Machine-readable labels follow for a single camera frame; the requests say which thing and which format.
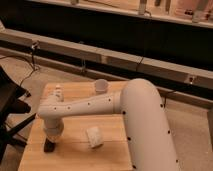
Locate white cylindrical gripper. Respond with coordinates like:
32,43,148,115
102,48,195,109
43,120,64,143

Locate black eraser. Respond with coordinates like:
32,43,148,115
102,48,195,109
44,139,55,153

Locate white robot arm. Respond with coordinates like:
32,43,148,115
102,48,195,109
38,78,181,171

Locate small white bottle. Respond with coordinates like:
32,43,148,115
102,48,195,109
54,84,64,101

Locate white rectangular block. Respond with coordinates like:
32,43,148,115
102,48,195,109
86,127,103,148

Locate black office chair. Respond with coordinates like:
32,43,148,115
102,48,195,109
0,65,35,163

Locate white paper cup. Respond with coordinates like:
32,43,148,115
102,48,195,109
94,79,108,94

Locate black floor cable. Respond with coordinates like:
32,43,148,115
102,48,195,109
0,41,41,88

